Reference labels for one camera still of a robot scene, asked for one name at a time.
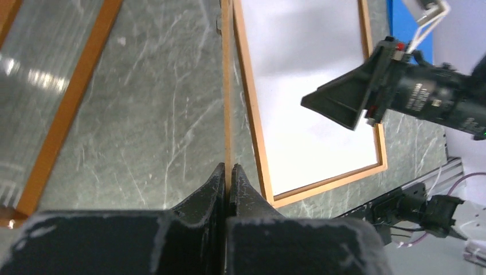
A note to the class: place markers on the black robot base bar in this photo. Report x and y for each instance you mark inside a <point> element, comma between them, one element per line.
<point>409,209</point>

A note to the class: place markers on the blue plastic sheet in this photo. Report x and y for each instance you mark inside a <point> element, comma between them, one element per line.
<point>403,26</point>

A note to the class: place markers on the wooden picture frame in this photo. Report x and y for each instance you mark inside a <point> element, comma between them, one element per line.
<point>286,49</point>

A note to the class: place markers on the orange wooden shelf rack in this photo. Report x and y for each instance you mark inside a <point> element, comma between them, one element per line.
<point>49,51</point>

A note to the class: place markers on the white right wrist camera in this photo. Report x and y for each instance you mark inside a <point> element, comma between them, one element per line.
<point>427,15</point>

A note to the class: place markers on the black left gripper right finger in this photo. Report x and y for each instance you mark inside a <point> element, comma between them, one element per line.
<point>262,241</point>

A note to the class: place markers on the brown frame backing board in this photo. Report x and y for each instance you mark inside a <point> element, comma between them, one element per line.
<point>227,84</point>

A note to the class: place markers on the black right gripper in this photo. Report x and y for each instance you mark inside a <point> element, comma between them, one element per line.
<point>391,79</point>

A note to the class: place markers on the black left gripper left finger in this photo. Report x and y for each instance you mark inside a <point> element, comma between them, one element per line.
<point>185,239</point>

